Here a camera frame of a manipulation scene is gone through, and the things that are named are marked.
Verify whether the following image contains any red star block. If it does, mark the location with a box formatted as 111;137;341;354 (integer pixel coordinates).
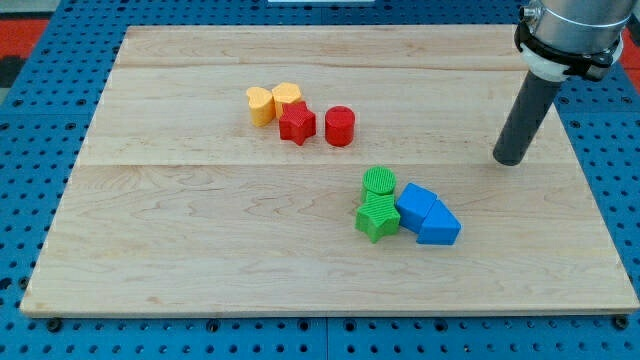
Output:
279;101;316;146

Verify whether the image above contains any blue cube block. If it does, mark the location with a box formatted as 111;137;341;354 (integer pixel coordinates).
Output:
395;183;438;233

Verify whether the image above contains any light wooden board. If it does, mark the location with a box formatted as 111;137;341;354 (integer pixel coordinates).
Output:
21;25;639;318

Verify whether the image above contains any blue triangular prism block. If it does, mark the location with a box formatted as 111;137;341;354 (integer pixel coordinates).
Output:
416;200;462;246

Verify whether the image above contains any yellow hexagon block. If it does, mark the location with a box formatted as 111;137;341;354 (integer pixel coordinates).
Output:
271;82;303;119

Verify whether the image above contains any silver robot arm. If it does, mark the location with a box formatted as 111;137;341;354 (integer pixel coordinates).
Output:
514;0;639;83

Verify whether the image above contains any yellow heart block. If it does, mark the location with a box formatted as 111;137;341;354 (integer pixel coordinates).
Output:
246;87;276;127

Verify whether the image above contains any red cylinder block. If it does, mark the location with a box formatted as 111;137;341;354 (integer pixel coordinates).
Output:
325;106;356;147

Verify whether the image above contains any green cylinder block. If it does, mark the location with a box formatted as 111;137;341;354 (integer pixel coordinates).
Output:
361;166;397;203

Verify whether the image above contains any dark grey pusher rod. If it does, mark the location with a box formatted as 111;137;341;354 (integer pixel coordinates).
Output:
493;71;561;166

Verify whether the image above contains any green star block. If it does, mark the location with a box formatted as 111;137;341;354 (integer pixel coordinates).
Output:
355;192;401;244

